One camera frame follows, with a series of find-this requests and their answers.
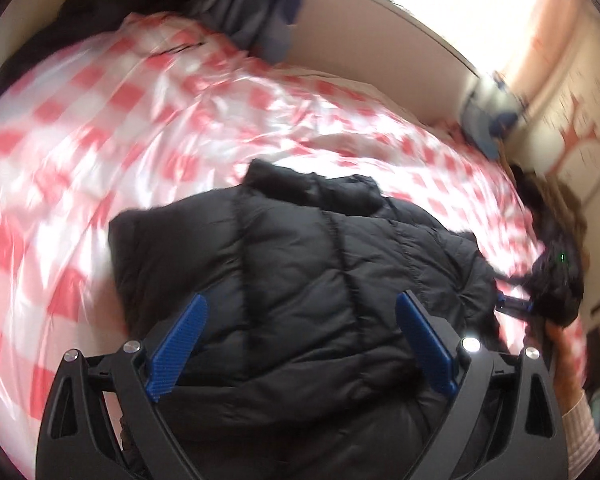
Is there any black puffer jacket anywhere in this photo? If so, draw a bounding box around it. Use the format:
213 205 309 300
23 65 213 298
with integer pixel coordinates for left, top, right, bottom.
108 160 504 479

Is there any person pink sweater forearm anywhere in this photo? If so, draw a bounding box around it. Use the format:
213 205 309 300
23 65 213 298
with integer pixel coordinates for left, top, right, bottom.
562 392 600 480

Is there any black clothes pile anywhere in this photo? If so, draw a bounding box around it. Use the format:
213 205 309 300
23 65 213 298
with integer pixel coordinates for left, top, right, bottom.
0 0 190 97

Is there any person right hand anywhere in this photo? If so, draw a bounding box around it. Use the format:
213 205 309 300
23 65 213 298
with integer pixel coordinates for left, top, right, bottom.
544 321 591 415

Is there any tree decorated wardrobe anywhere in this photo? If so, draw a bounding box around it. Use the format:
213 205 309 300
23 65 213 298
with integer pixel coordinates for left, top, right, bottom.
499 4 600 311

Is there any red white checkered bed cover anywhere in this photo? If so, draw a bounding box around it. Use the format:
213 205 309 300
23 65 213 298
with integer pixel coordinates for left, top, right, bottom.
0 14 542 477

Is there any beige headboard panel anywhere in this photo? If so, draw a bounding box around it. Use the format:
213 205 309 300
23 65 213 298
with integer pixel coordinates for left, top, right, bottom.
286 0 479 122

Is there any blue patterned curtain left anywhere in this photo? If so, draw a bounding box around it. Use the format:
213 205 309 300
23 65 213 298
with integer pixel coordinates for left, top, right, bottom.
189 0 303 65

